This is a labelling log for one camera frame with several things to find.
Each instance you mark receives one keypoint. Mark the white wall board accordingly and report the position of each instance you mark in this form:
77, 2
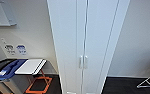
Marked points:
1, 13

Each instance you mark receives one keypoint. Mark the white wardrobe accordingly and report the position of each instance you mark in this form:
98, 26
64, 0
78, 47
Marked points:
124, 20

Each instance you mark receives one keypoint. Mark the blue plastic case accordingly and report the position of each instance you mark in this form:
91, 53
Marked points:
11, 69

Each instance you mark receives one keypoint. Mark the blue wall sticker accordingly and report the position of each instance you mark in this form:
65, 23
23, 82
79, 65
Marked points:
21, 48

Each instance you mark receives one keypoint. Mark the orange metal frame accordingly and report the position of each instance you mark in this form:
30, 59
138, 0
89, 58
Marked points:
37, 87

